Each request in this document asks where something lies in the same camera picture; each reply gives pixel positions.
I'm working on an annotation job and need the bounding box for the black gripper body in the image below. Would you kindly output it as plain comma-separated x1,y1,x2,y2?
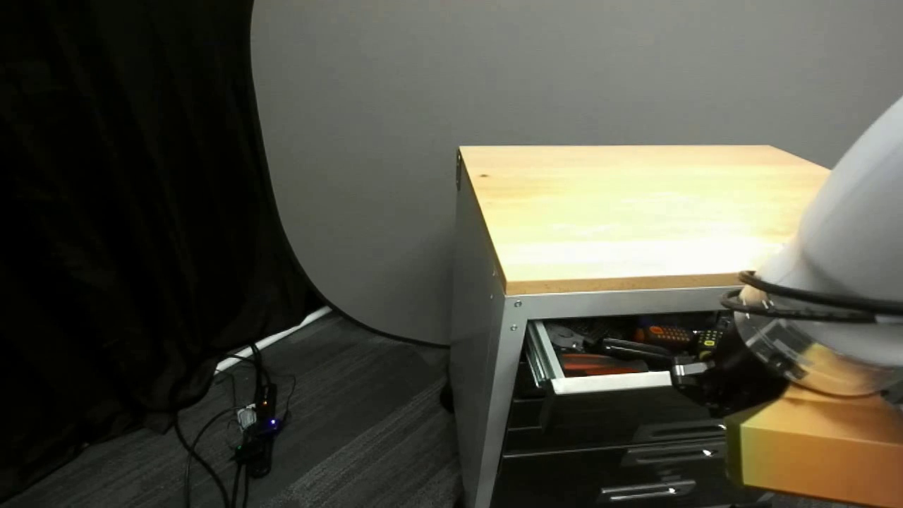
694,322,792,421

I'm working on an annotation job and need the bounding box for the silver metal tool drawer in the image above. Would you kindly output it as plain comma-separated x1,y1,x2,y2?
521,314,744,397

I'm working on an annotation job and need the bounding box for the black lower drawer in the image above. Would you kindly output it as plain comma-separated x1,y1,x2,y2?
504,388,740,457
493,446,748,508

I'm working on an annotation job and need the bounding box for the light wooden board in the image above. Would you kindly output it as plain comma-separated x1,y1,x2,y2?
727,369,903,508

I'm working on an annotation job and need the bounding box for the grey cabinet with wooden top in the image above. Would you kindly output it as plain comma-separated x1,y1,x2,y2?
448,140,834,508

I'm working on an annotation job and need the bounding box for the grey round backdrop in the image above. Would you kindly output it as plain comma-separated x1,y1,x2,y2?
249,0,903,350

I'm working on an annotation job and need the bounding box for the black power strip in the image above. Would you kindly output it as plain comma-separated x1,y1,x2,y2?
237,369,285,481

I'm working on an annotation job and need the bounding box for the black curtain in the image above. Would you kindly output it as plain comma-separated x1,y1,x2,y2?
0,0,328,503

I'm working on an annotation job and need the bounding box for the silver drawer handle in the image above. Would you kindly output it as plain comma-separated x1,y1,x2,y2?
668,359,713,381

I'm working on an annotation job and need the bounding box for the orange black handled screwdriver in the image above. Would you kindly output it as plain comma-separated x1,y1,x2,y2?
632,322,694,345

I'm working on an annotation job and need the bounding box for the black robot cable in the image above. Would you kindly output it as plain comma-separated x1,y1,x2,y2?
716,271,903,326

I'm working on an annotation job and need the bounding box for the orange black tool handle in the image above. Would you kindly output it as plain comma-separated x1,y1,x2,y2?
560,350,627,377

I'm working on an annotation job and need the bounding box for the black floor cable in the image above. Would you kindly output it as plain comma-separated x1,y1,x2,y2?
168,404,249,508

